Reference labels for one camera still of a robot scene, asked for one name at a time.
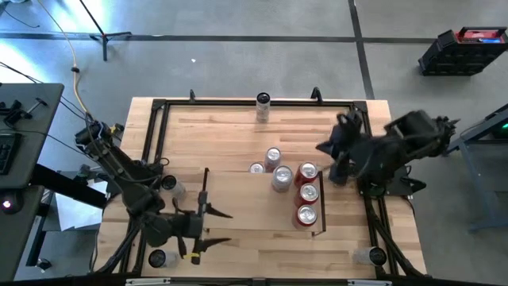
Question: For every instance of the white slim can green palm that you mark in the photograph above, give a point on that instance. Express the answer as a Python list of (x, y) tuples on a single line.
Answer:
[(262, 107)]

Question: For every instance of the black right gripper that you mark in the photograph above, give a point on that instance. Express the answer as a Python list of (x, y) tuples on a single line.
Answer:
[(349, 139)]

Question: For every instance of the white slim can blue palm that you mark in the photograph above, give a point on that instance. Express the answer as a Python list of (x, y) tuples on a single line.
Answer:
[(174, 186)]

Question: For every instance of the black overhead rig frame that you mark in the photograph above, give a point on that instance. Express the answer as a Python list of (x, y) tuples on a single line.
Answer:
[(137, 246)]

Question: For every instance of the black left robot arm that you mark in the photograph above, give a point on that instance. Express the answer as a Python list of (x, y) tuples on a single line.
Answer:
[(131, 186)]

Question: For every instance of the black metal table frame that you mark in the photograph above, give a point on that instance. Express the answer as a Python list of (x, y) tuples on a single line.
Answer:
[(238, 103)]

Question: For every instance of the white slim energy can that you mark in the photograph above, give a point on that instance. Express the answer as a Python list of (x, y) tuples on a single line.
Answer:
[(371, 256), (162, 259)]

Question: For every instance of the silver can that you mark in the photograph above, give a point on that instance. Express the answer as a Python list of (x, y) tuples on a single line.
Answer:
[(273, 157)]

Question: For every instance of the silver mounting bracket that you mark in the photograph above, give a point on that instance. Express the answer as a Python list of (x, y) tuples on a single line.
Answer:
[(147, 281), (369, 283)]

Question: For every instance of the black computer mouse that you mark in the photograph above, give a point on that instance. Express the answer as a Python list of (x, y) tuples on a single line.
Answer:
[(8, 204)]

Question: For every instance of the black and red toolbox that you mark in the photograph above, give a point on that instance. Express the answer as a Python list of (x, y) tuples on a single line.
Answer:
[(452, 59)]

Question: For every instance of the black frame clamp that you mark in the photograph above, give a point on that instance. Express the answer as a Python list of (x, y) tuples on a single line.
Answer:
[(316, 95), (192, 95)]

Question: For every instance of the wooden shelf with black legs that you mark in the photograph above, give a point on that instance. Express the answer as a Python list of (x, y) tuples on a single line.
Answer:
[(246, 202)]

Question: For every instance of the red cola can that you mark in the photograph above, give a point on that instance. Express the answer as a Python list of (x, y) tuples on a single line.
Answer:
[(305, 215), (306, 171), (308, 193)]

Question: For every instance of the black desk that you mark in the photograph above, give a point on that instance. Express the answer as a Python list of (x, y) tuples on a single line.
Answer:
[(35, 131), (18, 238)]

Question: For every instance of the black light stand tripod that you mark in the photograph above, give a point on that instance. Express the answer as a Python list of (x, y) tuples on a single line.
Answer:
[(104, 39)]

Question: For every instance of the black keyboard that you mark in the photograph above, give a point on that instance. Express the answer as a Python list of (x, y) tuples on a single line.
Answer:
[(7, 153)]

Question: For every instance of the black device green light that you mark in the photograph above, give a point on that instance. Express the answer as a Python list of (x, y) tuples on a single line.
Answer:
[(502, 129)]

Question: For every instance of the white paper sheet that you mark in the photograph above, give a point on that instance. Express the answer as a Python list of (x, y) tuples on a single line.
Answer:
[(75, 210)]

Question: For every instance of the pink and white soda can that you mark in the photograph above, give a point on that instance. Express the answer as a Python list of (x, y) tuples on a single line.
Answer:
[(256, 168), (282, 176)]

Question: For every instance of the black caster wheel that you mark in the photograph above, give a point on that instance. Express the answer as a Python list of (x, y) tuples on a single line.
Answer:
[(43, 264)]

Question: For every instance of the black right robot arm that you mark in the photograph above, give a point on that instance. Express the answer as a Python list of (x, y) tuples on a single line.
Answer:
[(397, 151)]

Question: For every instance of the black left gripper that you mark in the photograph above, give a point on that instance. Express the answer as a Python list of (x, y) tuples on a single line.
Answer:
[(188, 226)]

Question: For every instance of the grey desk frame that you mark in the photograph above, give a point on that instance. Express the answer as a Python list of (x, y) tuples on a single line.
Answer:
[(474, 136)]

